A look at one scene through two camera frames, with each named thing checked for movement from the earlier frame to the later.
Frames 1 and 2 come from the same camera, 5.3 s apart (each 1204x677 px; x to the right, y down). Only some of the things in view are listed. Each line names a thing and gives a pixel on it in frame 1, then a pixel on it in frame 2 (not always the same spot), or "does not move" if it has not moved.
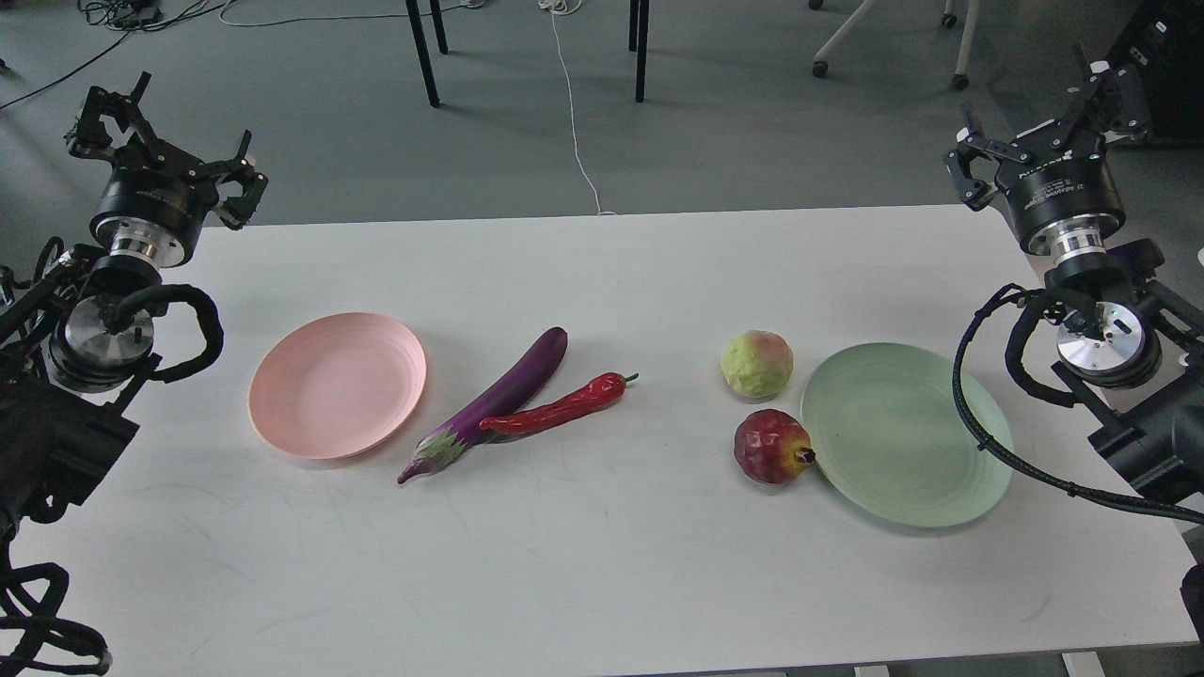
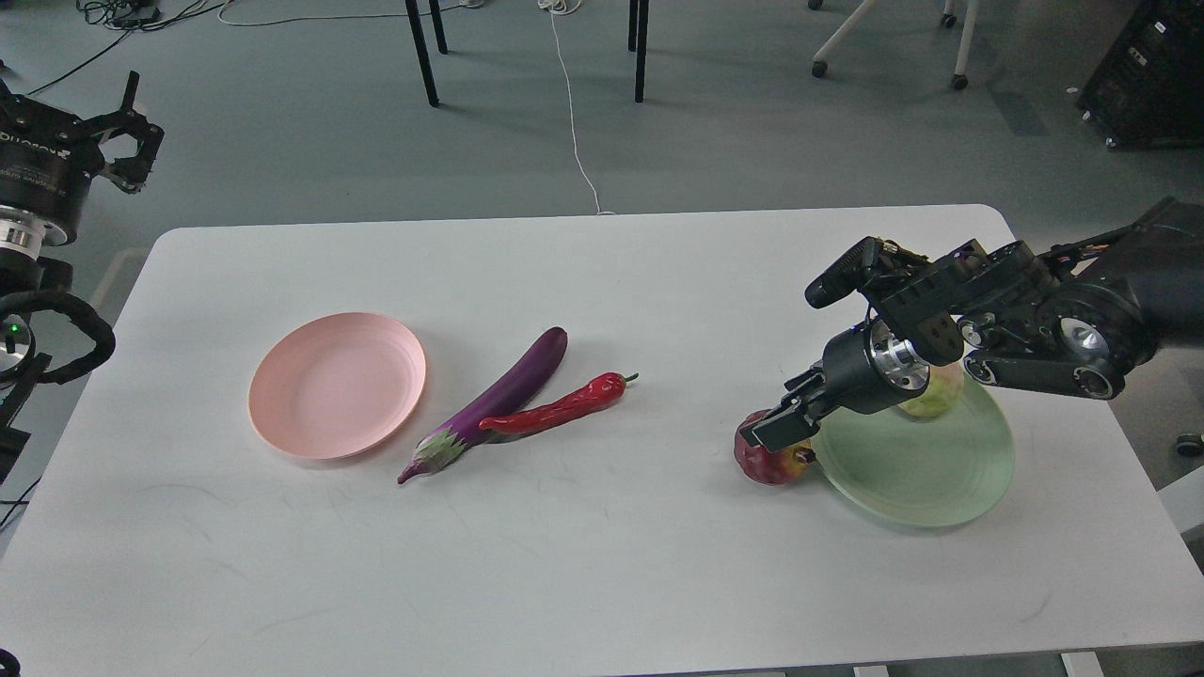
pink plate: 337,385 does not move
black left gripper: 157,204 → 47,162
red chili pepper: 600,391 does not move
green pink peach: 757,363 → 943,391
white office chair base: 960,81 does not move
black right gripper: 1061,192 → 865,368
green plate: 888,432 does not move
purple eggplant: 453,438 does not move
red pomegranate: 772,447 does not move
